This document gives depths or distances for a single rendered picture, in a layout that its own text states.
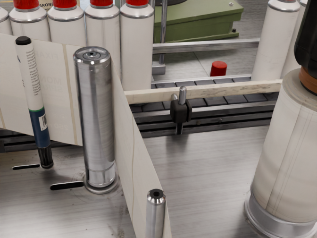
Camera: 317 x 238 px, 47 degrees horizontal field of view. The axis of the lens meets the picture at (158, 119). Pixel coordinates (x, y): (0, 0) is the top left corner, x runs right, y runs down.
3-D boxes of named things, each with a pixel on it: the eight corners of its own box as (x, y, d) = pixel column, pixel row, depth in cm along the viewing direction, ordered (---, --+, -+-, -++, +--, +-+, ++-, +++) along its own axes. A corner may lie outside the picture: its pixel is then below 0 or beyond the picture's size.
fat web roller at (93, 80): (84, 196, 46) (69, 65, 34) (82, 171, 49) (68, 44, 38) (120, 191, 47) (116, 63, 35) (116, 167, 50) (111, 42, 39)
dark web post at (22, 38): (40, 169, 49) (13, 42, 38) (41, 160, 51) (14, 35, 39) (53, 167, 50) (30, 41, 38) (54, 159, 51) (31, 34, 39)
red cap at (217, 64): (206, 75, 81) (208, 62, 79) (218, 71, 83) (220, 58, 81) (216, 82, 79) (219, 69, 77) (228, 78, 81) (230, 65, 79)
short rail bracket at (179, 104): (171, 153, 60) (176, 93, 53) (166, 141, 63) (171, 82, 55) (189, 151, 61) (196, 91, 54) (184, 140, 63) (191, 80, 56)
